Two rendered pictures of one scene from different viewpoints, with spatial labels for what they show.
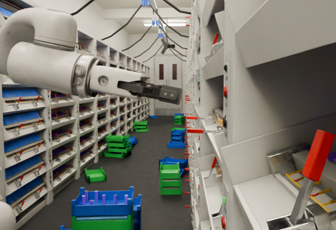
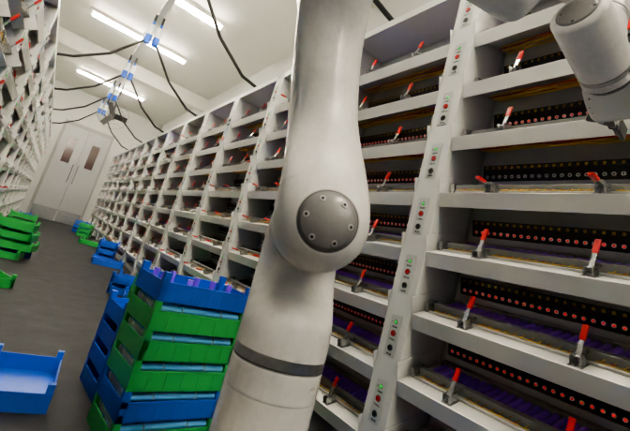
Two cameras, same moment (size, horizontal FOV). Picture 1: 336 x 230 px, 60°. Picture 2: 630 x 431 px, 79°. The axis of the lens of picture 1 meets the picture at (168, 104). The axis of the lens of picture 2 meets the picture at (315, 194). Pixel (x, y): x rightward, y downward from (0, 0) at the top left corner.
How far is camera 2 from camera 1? 1.05 m
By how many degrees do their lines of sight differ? 39
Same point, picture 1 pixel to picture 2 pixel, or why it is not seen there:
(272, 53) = not seen: outside the picture
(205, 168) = (430, 248)
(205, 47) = (457, 117)
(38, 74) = (618, 38)
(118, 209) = (232, 302)
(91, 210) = (192, 296)
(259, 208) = not seen: outside the picture
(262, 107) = not seen: outside the picture
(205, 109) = (444, 182)
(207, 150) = (435, 229)
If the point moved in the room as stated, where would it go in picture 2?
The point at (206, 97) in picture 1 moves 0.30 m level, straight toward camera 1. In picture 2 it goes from (447, 170) to (543, 161)
